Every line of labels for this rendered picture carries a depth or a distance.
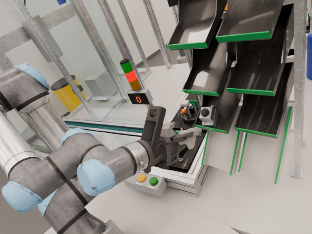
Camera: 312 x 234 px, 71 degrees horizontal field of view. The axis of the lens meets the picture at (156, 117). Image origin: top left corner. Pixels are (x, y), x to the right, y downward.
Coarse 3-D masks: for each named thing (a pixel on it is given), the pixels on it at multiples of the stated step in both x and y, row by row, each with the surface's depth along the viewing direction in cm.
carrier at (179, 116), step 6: (186, 102) 137; (192, 102) 128; (180, 108) 138; (192, 108) 124; (198, 108) 128; (180, 114) 133; (192, 114) 125; (174, 120) 130; (180, 120) 128; (186, 120) 123; (192, 120) 122; (180, 126) 124; (186, 126) 122; (192, 126) 120; (204, 132) 115
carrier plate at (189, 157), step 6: (198, 138) 111; (198, 144) 108; (186, 150) 107; (192, 150) 106; (180, 156) 106; (186, 156) 104; (192, 156) 103; (162, 162) 107; (174, 162) 104; (180, 162) 103; (186, 162) 101; (174, 168) 103; (180, 168) 100; (186, 168) 99
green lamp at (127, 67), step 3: (129, 60) 106; (126, 63) 105; (129, 63) 106; (123, 66) 105; (126, 66) 105; (129, 66) 106; (123, 69) 106; (126, 69) 106; (129, 69) 106; (132, 69) 108; (126, 72) 107
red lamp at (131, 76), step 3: (129, 72) 107; (132, 72) 108; (126, 75) 108; (129, 75) 108; (132, 75) 108; (135, 75) 110; (129, 78) 109; (132, 78) 109; (135, 78) 110; (129, 81) 110; (132, 81) 110
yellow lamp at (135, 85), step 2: (136, 80) 111; (138, 80) 112; (130, 82) 110; (132, 82) 110; (134, 82) 110; (136, 82) 111; (138, 82) 112; (130, 84) 112; (132, 84) 111; (134, 84) 111; (136, 84) 111; (138, 84) 112; (140, 84) 114; (132, 86) 112; (134, 86) 111; (136, 86) 112; (138, 86) 112; (140, 86) 113; (132, 88) 113; (134, 88) 112; (136, 88) 112; (138, 88) 112
